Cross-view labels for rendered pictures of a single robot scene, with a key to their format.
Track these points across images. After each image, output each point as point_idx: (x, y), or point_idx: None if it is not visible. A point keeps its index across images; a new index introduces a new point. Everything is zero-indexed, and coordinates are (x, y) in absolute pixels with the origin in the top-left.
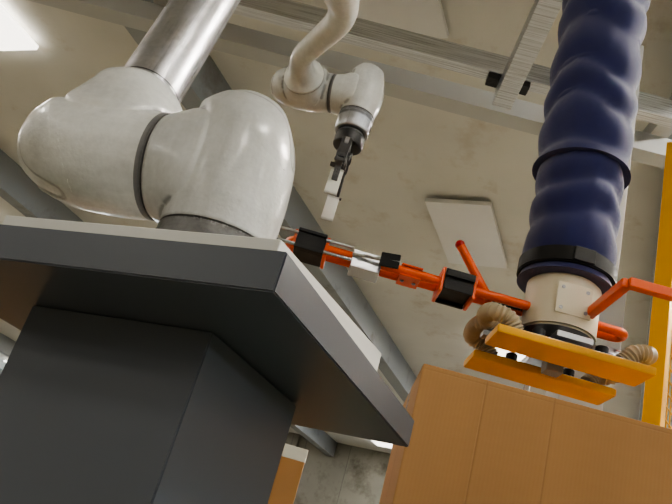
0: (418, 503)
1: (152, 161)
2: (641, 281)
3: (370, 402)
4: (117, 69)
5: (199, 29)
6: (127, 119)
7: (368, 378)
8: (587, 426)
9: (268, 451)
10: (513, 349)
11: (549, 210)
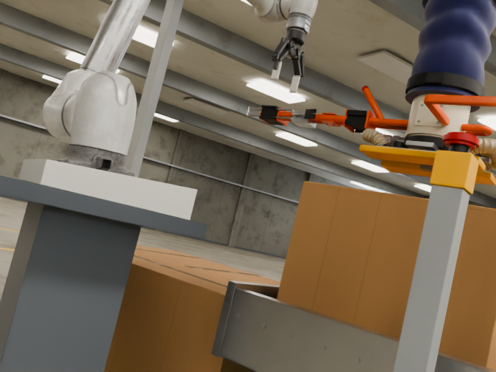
0: (297, 266)
1: (64, 120)
2: (435, 96)
3: (131, 223)
4: (66, 74)
5: (111, 33)
6: (60, 102)
7: (122, 212)
8: (402, 209)
9: (119, 249)
10: (385, 159)
11: (421, 46)
